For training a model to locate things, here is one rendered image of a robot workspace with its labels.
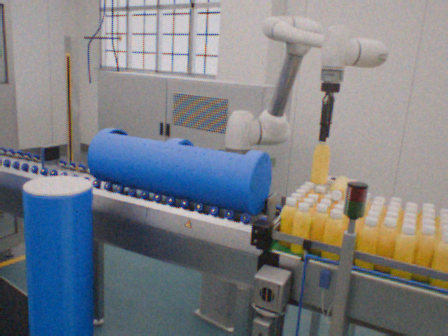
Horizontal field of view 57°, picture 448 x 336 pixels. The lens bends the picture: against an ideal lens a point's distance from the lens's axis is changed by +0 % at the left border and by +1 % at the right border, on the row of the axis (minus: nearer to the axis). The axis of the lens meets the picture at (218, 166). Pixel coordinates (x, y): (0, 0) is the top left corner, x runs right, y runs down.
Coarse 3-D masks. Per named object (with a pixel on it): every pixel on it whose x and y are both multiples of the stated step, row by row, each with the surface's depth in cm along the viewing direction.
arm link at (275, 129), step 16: (320, 32) 210; (288, 48) 213; (304, 48) 211; (288, 64) 218; (288, 80) 223; (272, 96) 233; (288, 96) 230; (272, 112) 235; (272, 128) 237; (288, 128) 244; (256, 144) 243; (272, 144) 246
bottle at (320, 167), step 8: (320, 144) 167; (320, 152) 166; (328, 152) 167; (320, 160) 167; (328, 160) 168; (312, 168) 170; (320, 168) 168; (328, 168) 169; (312, 176) 170; (320, 176) 168; (320, 184) 169
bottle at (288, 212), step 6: (288, 204) 160; (282, 210) 161; (288, 210) 159; (294, 210) 159; (282, 216) 161; (288, 216) 159; (282, 222) 161; (288, 222) 159; (282, 228) 161; (288, 228) 160; (288, 246) 162
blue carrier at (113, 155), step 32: (96, 160) 199; (128, 160) 191; (160, 160) 184; (192, 160) 178; (224, 160) 173; (256, 160) 169; (160, 192) 191; (192, 192) 179; (224, 192) 171; (256, 192) 173
